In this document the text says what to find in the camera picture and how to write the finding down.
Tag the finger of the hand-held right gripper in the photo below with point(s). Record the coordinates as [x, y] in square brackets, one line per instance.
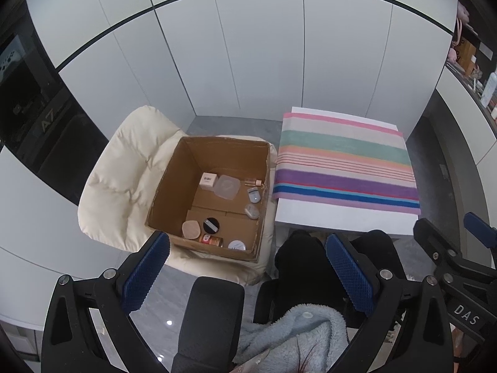
[438, 241]
[481, 223]

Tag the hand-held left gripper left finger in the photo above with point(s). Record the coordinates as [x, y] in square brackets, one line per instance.
[145, 272]

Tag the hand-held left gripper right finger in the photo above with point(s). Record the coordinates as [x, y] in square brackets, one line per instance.
[349, 272]

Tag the beige oval compact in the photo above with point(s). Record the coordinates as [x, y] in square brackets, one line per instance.
[191, 230]

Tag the red can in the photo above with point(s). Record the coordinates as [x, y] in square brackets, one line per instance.
[211, 240]

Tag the black round compact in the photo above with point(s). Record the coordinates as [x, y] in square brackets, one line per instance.
[211, 225]

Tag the white round jar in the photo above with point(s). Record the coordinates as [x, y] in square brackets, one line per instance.
[237, 245]

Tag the small beige square box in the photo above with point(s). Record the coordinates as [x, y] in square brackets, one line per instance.
[207, 180]

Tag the translucent square container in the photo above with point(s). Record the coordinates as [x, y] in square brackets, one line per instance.
[227, 188]

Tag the clear bottle with pink cap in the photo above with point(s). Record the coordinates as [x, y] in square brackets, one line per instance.
[252, 182]

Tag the brown cardboard box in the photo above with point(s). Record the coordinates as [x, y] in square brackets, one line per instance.
[229, 159]

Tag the person's right black trouser leg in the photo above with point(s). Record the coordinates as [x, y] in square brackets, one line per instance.
[380, 252]

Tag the person's black trouser leg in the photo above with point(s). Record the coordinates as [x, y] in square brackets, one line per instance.
[299, 272]
[380, 252]

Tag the person's left black trouser leg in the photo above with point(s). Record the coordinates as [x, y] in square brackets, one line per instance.
[299, 272]

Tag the black mesh office chair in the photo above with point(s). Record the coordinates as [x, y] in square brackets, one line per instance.
[209, 318]

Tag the fluffy light blue robe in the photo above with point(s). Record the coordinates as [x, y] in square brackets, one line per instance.
[295, 330]

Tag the white counter cabinet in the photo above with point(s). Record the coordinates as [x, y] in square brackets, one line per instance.
[458, 143]

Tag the cream padded chair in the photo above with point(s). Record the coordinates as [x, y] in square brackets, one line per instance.
[116, 171]

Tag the striped colourful cloth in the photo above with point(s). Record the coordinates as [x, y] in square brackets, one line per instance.
[341, 163]

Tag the tall white spray bottle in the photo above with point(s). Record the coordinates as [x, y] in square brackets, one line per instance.
[490, 89]

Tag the paw-shaped ornament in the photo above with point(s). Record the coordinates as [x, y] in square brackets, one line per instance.
[476, 74]

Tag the small pink plush toy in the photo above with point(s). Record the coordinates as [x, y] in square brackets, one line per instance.
[452, 56]

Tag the brown carton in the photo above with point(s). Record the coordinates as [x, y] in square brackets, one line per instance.
[466, 52]

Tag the dark glass cabinet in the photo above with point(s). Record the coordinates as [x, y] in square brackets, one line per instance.
[39, 124]

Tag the large pink plush toy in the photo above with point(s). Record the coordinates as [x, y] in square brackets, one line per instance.
[462, 11]

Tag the white wardrobe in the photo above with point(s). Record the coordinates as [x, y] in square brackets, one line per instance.
[252, 46]

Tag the wall socket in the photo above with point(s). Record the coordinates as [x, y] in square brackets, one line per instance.
[444, 171]

